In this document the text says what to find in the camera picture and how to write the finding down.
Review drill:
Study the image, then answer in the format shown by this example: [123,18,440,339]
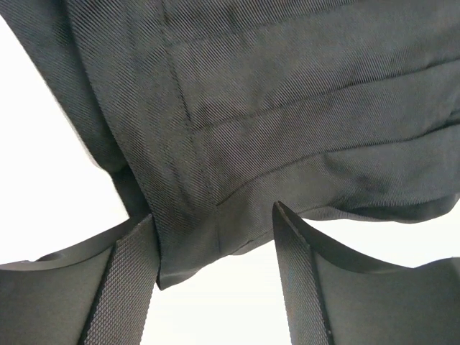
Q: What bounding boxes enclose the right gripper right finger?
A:
[272,202,459,345]

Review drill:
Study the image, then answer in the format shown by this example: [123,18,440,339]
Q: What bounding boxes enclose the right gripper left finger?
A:
[1,214,160,344]

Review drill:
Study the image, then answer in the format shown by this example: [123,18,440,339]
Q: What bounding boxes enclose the black skirt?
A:
[1,1,459,288]

